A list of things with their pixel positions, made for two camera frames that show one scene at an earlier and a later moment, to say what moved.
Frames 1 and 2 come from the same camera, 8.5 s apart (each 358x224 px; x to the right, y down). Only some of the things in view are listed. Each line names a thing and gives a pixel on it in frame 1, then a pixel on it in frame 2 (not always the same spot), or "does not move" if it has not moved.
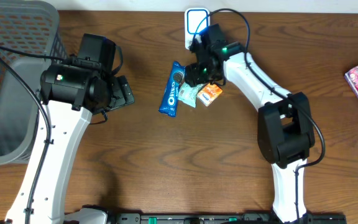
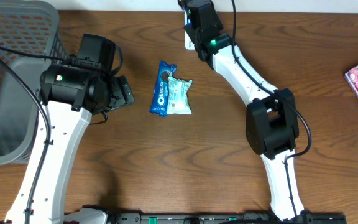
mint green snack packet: (188, 94) to (178, 100)
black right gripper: (194, 74) to (189, 28)
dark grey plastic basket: (18, 40) does not move
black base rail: (225, 218) does not move
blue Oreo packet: (168, 104) to (159, 101)
